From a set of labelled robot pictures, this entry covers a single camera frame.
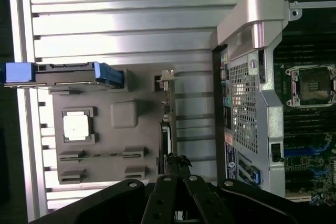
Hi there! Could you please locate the gray plastic parts rack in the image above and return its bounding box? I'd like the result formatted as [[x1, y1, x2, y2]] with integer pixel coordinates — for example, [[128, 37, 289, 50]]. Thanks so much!
[[51, 68, 177, 186]]

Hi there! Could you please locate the open black PC case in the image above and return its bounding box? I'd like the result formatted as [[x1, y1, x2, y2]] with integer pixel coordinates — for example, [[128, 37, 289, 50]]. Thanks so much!
[[211, 0, 336, 205]]

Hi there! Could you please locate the silver CPU chip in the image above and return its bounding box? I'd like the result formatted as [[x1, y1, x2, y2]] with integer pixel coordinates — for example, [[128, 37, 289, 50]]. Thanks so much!
[[62, 111, 91, 142]]

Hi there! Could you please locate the blue expansion slot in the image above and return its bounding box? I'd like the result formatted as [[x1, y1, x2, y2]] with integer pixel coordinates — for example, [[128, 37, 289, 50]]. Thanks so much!
[[285, 148, 330, 157]]

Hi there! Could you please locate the green motherboard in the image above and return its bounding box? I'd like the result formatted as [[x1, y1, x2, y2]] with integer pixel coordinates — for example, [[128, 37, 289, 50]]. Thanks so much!
[[272, 42, 336, 205]]

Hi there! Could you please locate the hard disk in blue caddy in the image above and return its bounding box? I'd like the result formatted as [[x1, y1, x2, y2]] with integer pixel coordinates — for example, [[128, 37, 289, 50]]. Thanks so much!
[[0, 61, 124, 89]]

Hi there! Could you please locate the CPU socket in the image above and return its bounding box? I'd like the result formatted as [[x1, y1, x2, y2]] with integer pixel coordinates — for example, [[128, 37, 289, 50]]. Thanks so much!
[[285, 63, 336, 109]]

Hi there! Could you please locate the silver case handle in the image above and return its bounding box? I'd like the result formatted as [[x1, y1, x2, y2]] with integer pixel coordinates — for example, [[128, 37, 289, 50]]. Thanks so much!
[[216, 0, 286, 59]]

